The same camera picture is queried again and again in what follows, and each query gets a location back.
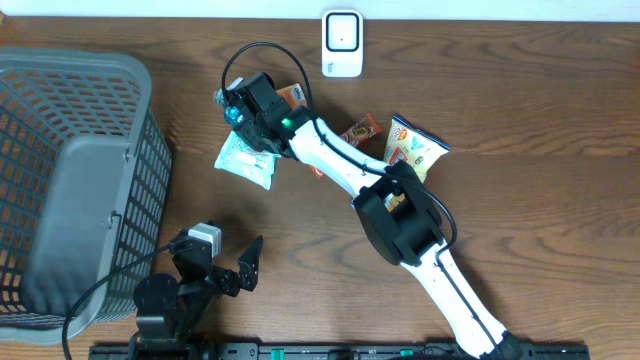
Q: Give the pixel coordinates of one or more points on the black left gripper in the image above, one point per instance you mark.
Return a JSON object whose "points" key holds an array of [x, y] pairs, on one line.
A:
{"points": [[229, 285]]}

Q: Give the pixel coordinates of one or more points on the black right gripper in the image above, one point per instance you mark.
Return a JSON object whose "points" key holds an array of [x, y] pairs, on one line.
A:
{"points": [[245, 132]]}

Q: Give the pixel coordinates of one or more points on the blue Listerine mouthwash bottle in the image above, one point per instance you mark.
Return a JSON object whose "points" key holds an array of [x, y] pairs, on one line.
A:
{"points": [[232, 114]]}

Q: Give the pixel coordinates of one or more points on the orange snack packet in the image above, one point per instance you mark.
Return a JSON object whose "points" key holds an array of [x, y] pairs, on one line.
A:
{"points": [[293, 95]]}

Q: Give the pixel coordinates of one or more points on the mint green wipes pack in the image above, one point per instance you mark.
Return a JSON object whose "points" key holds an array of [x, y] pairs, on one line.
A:
{"points": [[240, 159]]}

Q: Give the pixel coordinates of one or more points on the orange Top chocolate bar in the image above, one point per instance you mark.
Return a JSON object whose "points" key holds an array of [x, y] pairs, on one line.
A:
{"points": [[362, 131]]}

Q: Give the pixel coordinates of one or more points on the cream snack chips bag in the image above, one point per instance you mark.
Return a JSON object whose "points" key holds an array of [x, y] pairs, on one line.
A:
{"points": [[418, 148]]}

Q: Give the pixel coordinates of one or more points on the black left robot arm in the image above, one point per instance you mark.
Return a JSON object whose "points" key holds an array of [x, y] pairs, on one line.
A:
{"points": [[169, 309]]}

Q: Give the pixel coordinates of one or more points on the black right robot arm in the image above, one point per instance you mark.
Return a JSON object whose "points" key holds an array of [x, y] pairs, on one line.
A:
{"points": [[402, 219]]}

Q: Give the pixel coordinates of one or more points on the white barcode scanner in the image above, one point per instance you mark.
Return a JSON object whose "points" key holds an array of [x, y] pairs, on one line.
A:
{"points": [[342, 43]]}

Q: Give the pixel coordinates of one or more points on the grey plastic shopping basket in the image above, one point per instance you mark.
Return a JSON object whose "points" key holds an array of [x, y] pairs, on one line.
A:
{"points": [[85, 171]]}

